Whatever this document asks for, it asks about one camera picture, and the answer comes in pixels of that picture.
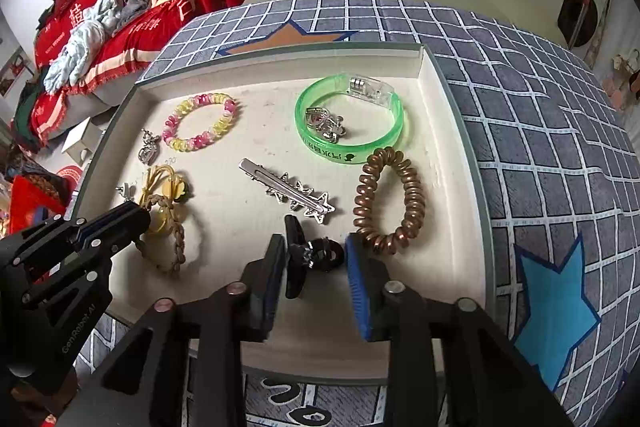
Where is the dark green cloth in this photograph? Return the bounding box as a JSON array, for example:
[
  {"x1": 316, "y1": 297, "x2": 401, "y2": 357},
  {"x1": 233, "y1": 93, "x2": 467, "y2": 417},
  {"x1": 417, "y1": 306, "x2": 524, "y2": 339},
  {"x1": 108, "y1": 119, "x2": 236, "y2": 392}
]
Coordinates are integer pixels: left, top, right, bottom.
[{"x1": 12, "y1": 77, "x2": 51, "y2": 152}]

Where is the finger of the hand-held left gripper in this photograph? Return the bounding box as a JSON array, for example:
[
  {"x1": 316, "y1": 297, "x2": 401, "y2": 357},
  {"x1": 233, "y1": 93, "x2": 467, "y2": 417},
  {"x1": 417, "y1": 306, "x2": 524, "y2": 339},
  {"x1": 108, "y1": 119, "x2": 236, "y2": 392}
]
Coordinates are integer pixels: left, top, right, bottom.
[
  {"x1": 0, "y1": 201, "x2": 152, "y2": 273},
  {"x1": 20, "y1": 222, "x2": 147, "y2": 308}
]

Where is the grey shallow tray box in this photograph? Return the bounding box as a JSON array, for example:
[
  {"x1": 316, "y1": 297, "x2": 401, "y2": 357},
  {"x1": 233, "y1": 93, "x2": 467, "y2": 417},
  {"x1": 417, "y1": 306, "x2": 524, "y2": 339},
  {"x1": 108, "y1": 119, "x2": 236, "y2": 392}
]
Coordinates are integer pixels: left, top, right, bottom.
[{"x1": 72, "y1": 42, "x2": 511, "y2": 380}]

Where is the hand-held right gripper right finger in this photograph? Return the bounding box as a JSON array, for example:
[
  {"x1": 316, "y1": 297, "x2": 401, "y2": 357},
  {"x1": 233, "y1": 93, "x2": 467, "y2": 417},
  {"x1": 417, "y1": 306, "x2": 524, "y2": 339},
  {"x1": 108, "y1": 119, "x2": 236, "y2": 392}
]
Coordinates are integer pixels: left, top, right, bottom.
[{"x1": 345, "y1": 232, "x2": 576, "y2": 427}]

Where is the red gift bag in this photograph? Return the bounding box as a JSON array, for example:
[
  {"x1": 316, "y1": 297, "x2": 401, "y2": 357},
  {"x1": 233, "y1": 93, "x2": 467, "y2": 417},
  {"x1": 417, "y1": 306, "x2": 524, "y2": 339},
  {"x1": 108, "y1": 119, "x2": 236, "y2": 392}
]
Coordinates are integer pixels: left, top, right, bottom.
[{"x1": 10, "y1": 174, "x2": 68, "y2": 235}]

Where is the green translucent bracelet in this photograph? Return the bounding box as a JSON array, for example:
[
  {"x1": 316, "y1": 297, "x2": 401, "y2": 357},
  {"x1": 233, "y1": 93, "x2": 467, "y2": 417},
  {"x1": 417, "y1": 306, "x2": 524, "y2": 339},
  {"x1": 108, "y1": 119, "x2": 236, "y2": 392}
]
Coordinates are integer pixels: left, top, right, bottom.
[{"x1": 294, "y1": 74, "x2": 405, "y2": 165}]

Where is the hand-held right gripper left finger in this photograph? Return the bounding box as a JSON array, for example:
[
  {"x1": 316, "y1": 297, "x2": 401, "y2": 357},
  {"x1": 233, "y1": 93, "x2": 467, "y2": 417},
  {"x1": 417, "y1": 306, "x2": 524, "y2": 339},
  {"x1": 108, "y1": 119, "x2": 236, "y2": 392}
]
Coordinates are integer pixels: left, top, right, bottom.
[{"x1": 72, "y1": 234, "x2": 288, "y2": 427}]

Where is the grey garment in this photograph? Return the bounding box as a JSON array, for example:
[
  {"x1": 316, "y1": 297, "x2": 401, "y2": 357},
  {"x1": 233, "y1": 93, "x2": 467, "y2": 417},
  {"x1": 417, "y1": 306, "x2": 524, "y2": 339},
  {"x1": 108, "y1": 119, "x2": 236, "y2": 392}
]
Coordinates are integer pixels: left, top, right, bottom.
[{"x1": 112, "y1": 0, "x2": 153, "y2": 35}]

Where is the beige braided hair tie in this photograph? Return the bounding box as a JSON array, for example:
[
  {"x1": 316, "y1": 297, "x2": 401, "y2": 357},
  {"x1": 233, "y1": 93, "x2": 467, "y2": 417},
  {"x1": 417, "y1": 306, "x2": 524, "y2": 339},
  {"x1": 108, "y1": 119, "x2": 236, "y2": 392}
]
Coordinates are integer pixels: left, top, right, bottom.
[{"x1": 136, "y1": 192, "x2": 187, "y2": 277}]

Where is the brown spiral hair tie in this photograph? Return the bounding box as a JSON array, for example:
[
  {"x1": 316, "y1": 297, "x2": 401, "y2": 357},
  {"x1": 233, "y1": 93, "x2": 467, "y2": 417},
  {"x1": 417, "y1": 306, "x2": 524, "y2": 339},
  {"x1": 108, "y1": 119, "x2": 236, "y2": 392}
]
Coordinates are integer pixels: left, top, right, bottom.
[{"x1": 352, "y1": 147, "x2": 427, "y2": 255}]

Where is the brown wooden ornament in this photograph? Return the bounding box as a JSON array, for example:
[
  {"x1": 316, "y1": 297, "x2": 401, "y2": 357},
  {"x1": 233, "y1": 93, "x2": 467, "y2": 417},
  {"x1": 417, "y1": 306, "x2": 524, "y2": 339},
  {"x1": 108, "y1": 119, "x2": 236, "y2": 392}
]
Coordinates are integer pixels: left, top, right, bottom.
[{"x1": 610, "y1": 49, "x2": 640, "y2": 108}]

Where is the pale green sofa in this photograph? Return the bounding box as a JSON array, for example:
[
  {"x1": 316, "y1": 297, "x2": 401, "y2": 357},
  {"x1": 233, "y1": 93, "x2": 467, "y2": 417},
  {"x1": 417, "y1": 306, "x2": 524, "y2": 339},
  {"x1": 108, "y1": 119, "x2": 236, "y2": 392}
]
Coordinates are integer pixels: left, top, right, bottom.
[{"x1": 62, "y1": 47, "x2": 171, "y2": 128}]

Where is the small white box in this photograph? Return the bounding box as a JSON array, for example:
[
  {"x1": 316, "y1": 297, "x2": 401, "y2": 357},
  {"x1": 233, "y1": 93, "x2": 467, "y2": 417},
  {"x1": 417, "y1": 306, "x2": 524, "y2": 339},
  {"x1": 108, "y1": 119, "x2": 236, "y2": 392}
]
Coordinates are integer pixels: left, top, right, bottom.
[{"x1": 62, "y1": 117, "x2": 106, "y2": 165}]

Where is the grey checked tablecloth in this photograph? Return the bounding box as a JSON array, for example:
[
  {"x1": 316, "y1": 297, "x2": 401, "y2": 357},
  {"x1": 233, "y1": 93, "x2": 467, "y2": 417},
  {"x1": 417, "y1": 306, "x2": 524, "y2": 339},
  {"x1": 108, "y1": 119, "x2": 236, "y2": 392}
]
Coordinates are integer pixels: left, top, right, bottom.
[{"x1": 75, "y1": 0, "x2": 640, "y2": 427}]

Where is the pink silver clip charm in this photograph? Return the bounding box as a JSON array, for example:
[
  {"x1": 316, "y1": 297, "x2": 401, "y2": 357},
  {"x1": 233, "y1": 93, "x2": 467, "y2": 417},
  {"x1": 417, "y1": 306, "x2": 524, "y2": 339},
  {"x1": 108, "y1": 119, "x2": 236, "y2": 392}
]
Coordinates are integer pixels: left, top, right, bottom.
[{"x1": 305, "y1": 107, "x2": 349, "y2": 142}]

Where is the light blue garment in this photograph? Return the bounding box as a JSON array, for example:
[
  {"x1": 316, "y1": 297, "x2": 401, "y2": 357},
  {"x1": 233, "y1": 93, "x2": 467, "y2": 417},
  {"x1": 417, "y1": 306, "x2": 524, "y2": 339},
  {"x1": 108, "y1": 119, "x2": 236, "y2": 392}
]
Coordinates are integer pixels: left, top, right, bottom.
[{"x1": 42, "y1": 0, "x2": 123, "y2": 95}]

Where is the framed wall picture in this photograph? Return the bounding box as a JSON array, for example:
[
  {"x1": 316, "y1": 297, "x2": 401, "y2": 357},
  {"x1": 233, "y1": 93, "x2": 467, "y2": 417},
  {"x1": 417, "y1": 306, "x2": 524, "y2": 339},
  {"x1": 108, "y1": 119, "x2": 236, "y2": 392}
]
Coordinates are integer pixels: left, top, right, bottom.
[{"x1": 0, "y1": 47, "x2": 36, "y2": 98}]

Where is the black claw hair clip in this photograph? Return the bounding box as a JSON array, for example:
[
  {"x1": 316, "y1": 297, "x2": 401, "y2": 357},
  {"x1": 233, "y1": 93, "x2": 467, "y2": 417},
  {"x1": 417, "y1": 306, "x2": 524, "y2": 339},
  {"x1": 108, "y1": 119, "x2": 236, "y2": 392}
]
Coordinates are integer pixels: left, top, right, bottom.
[{"x1": 283, "y1": 214, "x2": 346, "y2": 299}]

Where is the silver star hair clip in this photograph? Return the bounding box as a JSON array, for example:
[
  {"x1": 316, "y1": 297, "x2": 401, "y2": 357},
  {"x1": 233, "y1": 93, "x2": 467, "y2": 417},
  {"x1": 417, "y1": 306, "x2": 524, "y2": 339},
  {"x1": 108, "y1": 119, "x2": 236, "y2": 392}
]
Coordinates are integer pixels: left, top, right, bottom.
[{"x1": 238, "y1": 158, "x2": 336, "y2": 225}]

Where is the yellow hair tie with charm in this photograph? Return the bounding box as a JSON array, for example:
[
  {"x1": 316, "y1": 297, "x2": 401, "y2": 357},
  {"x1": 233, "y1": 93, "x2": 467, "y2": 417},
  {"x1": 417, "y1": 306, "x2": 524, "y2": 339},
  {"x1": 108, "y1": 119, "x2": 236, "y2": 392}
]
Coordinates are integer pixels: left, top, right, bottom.
[{"x1": 137, "y1": 164, "x2": 193, "y2": 235}]

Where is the round dark red decoration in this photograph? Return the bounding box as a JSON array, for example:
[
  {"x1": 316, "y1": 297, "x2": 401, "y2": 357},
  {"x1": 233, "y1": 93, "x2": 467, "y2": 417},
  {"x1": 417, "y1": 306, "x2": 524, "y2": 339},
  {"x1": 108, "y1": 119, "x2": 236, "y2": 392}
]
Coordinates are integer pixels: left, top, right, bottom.
[{"x1": 557, "y1": 0, "x2": 599, "y2": 48}]

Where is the red round patterned box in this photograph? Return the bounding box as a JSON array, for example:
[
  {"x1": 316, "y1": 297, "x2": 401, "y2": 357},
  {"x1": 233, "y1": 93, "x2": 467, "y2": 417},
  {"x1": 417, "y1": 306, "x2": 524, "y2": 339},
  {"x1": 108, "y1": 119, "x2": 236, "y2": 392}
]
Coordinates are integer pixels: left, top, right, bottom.
[{"x1": 52, "y1": 164, "x2": 86, "y2": 198}]

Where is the silver rhinestone hair clip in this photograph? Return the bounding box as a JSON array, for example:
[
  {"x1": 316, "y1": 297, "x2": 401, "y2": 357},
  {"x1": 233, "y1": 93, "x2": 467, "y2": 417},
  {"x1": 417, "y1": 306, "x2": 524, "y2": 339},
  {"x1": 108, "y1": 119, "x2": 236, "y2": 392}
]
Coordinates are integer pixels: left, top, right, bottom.
[{"x1": 138, "y1": 129, "x2": 162, "y2": 166}]

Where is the pink yellow spiral hair tie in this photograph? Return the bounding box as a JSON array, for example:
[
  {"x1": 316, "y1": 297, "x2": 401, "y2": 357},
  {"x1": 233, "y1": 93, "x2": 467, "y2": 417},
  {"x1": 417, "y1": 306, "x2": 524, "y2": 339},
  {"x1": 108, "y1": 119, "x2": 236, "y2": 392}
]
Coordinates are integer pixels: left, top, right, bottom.
[{"x1": 161, "y1": 93, "x2": 238, "y2": 154}]

